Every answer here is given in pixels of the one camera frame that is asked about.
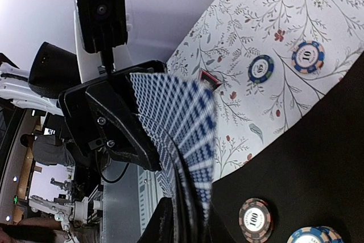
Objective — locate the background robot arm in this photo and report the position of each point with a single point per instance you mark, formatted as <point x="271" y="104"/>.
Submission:
<point x="57" y="209"/>

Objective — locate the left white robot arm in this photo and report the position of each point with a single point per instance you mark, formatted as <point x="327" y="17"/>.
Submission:
<point x="15" y="89"/>

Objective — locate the person in background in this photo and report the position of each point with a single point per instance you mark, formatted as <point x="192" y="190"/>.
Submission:
<point x="48" y="150"/>

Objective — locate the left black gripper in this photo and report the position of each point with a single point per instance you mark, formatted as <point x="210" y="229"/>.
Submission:
<point x="93" y="88"/>

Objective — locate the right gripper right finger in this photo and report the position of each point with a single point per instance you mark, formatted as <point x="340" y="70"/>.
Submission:
<point x="216" y="230"/>

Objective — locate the black triangular marker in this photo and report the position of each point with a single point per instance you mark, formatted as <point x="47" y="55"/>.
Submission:
<point x="212" y="82"/>

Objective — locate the white poker chip stack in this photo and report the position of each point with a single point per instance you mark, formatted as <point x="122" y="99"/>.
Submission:
<point x="308" y="57"/>

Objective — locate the black poker mat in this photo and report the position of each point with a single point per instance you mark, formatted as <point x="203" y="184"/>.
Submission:
<point x="311" y="175"/>

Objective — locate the red chip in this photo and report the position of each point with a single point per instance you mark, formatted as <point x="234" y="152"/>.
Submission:
<point x="255" y="220"/>

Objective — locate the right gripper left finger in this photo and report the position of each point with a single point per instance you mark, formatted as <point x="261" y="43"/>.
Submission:
<point x="160" y="227"/>

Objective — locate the green poker chip stack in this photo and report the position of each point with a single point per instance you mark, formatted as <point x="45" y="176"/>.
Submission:
<point x="260" y="69"/>

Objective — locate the blue card deck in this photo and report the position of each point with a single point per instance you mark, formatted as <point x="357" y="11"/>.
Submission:
<point x="179" y="116"/>

